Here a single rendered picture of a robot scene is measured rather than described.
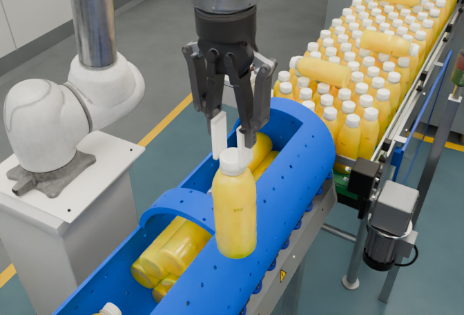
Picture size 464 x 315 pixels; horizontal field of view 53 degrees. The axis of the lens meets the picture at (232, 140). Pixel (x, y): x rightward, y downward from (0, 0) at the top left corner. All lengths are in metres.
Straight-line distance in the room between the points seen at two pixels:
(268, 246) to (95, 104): 0.61
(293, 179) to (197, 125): 2.17
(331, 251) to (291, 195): 1.43
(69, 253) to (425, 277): 1.71
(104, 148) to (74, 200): 0.21
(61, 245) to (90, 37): 0.55
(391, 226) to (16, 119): 1.13
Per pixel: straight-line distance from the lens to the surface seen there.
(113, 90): 1.30
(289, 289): 1.75
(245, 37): 0.56
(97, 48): 1.24
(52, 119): 1.25
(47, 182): 1.36
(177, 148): 3.01
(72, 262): 1.41
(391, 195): 1.55
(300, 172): 1.09
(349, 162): 1.46
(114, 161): 1.40
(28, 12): 4.20
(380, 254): 1.70
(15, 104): 1.25
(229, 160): 0.68
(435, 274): 2.53
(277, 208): 1.01
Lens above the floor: 1.90
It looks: 39 degrees down
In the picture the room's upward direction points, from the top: straight up
